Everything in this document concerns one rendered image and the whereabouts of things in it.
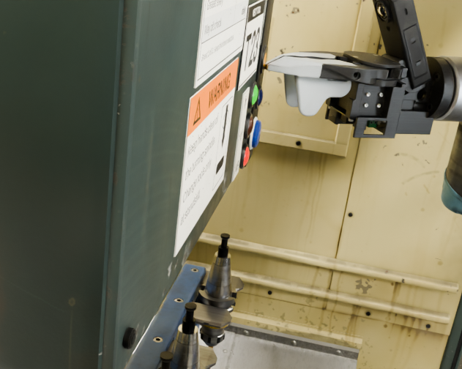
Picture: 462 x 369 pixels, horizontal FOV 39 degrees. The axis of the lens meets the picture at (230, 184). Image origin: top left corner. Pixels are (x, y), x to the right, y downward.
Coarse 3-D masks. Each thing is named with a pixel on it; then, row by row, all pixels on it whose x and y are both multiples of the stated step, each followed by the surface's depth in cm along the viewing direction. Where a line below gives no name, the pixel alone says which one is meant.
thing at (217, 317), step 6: (198, 306) 104; (204, 306) 104; (210, 306) 104; (198, 312) 102; (204, 312) 103; (210, 312) 103; (216, 312) 103; (222, 312) 103; (228, 312) 104; (198, 318) 101; (204, 318) 101; (210, 318) 101; (216, 318) 101; (222, 318) 101; (228, 318) 102; (204, 324) 100; (210, 324) 100; (216, 324) 100; (222, 324) 100
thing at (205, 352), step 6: (168, 348) 93; (204, 348) 94; (210, 348) 94; (204, 354) 92; (210, 354) 93; (204, 360) 91; (210, 360) 91; (216, 360) 92; (204, 366) 90; (210, 366) 91
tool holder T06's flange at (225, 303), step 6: (234, 288) 109; (198, 294) 107; (204, 294) 106; (234, 294) 108; (198, 300) 107; (204, 300) 105; (210, 300) 104; (216, 300) 104; (222, 300) 105; (228, 300) 105; (234, 300) 109; (216, 306) 105; (222, 306) 105; (228, 306) 106
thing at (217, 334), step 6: (204, 330) 108; (210, 330) 108; (216, 330) 108; (222, 330) 109; (204, 336) 108; (210, 336) 108; (216, 336) 108; (222, 336) 109; (204, 342) 109; (210, 342) 108; (216, 342) 109
